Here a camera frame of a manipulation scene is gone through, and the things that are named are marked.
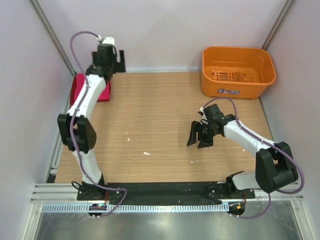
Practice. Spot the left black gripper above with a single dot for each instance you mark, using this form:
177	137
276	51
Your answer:
119	67

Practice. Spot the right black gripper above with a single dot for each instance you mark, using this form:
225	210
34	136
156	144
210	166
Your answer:
195	126

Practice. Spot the pink t shirt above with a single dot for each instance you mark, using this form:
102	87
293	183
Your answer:
77	84

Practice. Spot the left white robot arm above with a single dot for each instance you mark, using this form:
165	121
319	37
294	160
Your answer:
76	130

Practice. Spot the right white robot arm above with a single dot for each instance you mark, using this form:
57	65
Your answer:
274	168

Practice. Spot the folded dark red t shirt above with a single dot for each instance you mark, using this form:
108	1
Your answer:
75	90

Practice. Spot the orange plastic basket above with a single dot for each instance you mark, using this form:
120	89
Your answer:
236	72

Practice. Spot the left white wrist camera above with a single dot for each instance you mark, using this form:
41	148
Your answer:
105	42

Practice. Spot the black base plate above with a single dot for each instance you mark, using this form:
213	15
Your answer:
163	193

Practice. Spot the white slotted cable duct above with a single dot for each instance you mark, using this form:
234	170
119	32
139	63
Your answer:
98	208

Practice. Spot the aluminium frame rail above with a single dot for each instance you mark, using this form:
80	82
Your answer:
66	193

